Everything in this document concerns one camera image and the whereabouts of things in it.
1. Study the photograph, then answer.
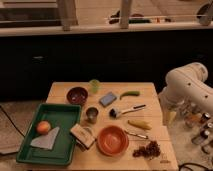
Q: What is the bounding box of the blue sponge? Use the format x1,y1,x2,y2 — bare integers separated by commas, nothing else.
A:
99,92,117,107

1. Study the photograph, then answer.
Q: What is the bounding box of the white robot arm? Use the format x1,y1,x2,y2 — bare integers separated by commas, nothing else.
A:
158,62,213,125

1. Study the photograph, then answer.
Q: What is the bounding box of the dark maroon bowl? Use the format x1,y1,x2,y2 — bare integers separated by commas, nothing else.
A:
66,87,88,106

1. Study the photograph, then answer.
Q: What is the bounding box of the orange-red bowl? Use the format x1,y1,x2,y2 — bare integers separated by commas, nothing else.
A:
97,125,129,157

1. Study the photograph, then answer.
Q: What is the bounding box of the green plastic cup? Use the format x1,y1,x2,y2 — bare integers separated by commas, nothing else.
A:
89,79,100,94

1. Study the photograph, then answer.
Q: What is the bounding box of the metal cup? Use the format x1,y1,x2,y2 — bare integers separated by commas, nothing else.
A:
86,107,99,124

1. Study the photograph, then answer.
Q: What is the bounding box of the metal knife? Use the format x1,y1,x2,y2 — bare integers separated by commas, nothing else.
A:
124,130,149,140

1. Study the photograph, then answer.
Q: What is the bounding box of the wooden block brush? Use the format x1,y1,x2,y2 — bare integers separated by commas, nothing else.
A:
70,124,95,149

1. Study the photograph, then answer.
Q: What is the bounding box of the red peach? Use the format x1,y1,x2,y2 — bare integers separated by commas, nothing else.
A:
36,121,51,135

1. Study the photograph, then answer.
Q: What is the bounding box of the green plastic tray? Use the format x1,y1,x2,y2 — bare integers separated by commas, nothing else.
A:
16,103,81,166

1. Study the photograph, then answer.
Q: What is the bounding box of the bunch of dark grapes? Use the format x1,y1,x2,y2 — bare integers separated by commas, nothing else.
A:
133,141,161,158

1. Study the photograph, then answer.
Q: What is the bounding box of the grey folded cloth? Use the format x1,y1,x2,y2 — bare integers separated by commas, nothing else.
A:
30,127,60,150

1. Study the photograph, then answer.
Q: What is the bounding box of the spice jar with black cap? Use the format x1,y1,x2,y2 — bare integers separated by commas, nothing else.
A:
192,130,210,145

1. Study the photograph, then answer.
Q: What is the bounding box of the black cable left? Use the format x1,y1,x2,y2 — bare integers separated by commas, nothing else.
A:
0,104,26,139

